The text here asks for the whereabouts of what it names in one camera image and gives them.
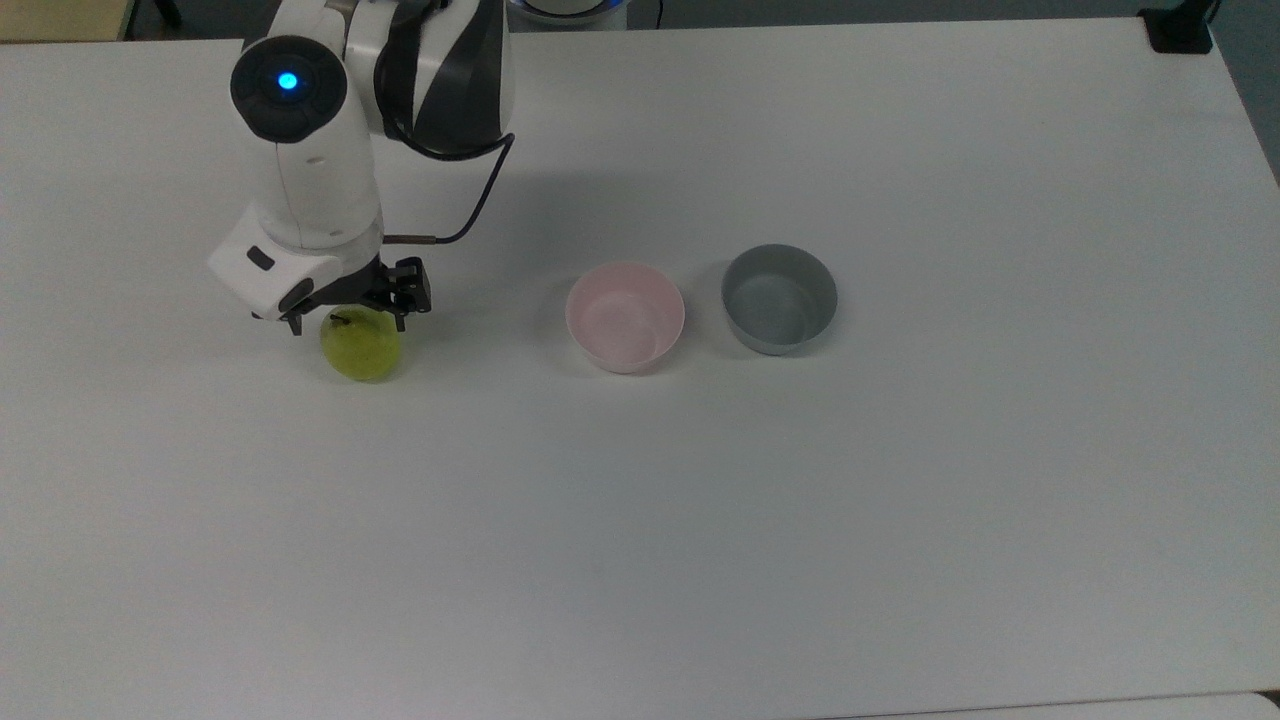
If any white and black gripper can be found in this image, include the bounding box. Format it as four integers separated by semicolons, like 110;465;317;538
207;212;434;337

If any green apple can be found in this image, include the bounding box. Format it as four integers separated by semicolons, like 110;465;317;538
319;305;404;383

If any pink bowl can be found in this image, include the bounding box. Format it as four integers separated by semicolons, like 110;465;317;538
565;261;687;375

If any grey bowl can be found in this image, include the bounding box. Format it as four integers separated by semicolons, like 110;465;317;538
721;243;839;356

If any yellow wooden furniture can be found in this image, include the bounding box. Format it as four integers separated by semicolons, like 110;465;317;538
0;0;140;43

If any black table clamp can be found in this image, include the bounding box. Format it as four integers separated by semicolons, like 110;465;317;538
1138;0;1223;55

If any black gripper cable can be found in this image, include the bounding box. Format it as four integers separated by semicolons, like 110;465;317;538
383;132;517;247

